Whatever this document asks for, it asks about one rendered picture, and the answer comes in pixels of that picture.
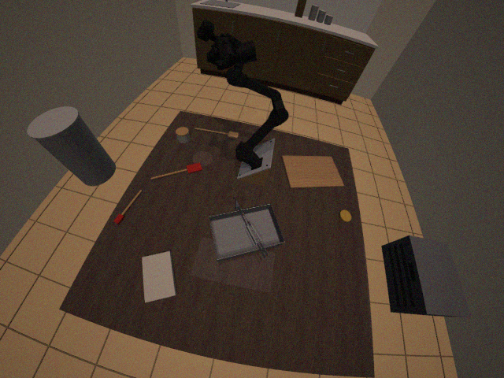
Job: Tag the grey cylinder with tan top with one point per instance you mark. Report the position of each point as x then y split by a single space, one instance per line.
183 135

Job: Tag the red spatula with wooden handle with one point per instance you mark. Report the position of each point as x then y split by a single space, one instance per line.
190 169

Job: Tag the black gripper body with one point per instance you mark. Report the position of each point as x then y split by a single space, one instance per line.
205 32

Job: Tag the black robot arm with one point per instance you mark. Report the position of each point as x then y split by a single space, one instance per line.
246 52

